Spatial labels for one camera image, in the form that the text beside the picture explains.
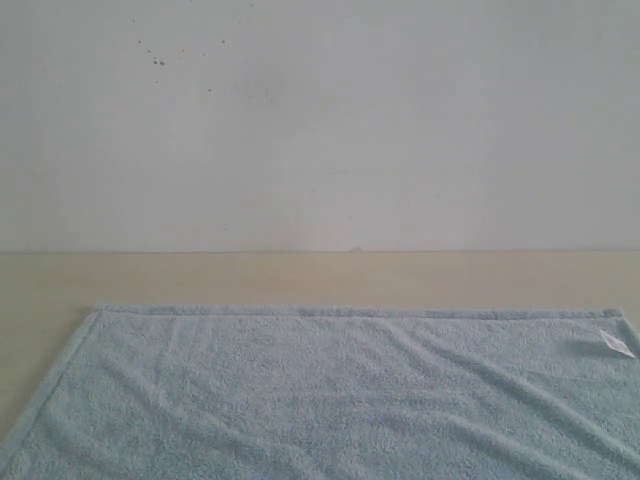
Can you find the light blue terry towel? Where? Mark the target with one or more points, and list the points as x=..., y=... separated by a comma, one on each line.
x=165, y=392

